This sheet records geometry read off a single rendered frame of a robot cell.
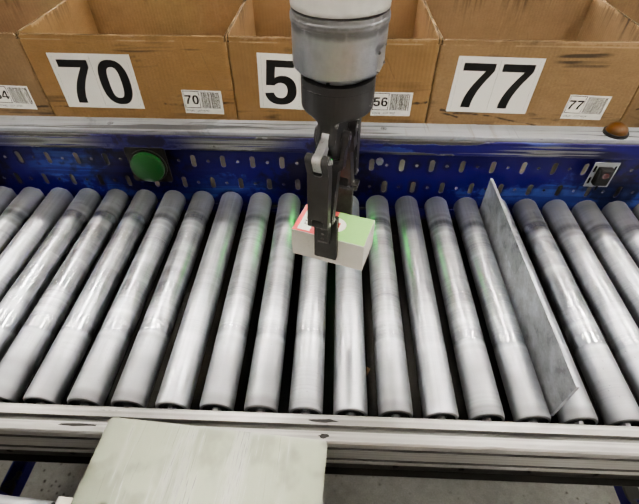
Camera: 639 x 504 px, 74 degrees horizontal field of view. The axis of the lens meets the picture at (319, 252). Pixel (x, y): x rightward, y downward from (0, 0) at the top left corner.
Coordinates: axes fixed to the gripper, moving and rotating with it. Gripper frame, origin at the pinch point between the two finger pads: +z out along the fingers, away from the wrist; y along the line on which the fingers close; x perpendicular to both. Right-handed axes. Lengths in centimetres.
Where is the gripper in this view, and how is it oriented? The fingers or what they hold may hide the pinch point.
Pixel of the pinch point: (333, 223)
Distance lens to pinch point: 56.6
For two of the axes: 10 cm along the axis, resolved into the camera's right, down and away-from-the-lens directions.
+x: -9.4, -2.4, 2.4
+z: 0.0, 7.0, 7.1
